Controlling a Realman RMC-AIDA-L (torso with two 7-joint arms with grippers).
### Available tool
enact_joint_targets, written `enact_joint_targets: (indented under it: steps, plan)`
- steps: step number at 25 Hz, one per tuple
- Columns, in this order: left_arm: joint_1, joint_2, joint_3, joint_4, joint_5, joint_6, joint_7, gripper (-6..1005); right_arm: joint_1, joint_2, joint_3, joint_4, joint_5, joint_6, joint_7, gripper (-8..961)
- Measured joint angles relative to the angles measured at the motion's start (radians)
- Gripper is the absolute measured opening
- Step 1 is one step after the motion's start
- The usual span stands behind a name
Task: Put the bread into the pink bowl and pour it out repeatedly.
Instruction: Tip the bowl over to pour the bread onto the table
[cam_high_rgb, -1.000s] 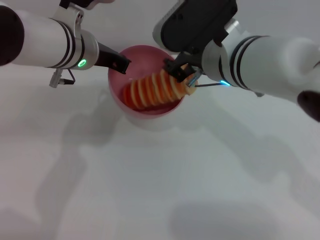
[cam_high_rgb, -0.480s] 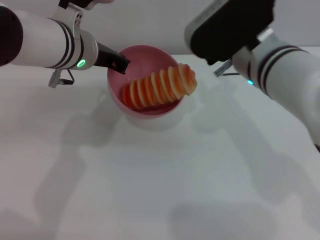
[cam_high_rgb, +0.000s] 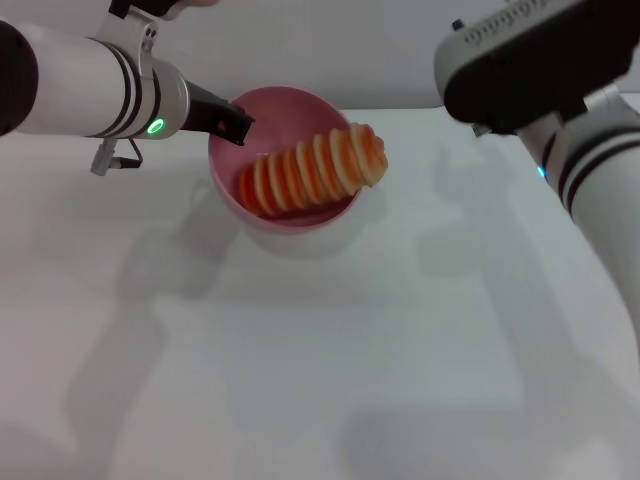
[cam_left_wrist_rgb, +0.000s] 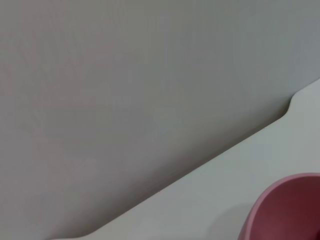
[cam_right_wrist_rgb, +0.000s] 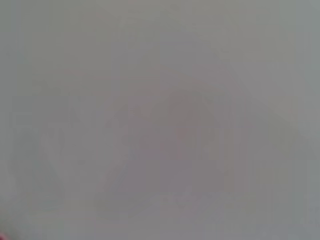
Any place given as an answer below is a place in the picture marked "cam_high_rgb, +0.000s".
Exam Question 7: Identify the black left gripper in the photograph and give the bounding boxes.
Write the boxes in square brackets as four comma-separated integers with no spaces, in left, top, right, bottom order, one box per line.
[183,79,257,147]

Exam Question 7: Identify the pink plastic bowl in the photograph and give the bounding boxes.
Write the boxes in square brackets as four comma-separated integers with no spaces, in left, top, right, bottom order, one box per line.
[207,86,369,236]

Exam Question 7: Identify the golden ridged bread loaf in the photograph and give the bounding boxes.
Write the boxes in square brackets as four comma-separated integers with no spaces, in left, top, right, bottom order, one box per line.
[237,122,389,219]

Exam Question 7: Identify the silver left camera bracket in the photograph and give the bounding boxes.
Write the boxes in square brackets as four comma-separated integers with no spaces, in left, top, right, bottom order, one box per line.
[94,7,161,80]

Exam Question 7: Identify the silver camera bracket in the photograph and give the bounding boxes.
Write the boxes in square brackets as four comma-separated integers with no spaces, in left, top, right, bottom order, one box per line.
[94,7,161,80]
[582,82,632,119]

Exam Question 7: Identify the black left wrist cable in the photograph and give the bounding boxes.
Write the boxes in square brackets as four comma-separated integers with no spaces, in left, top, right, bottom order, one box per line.
[89,137,144,176]

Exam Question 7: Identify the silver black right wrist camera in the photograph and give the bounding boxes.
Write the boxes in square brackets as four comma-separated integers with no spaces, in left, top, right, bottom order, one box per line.
[433,0,640,137]

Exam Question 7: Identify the silver right camera bracket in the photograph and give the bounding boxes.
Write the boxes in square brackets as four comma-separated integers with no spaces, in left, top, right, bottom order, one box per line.
[582,82,632,119]

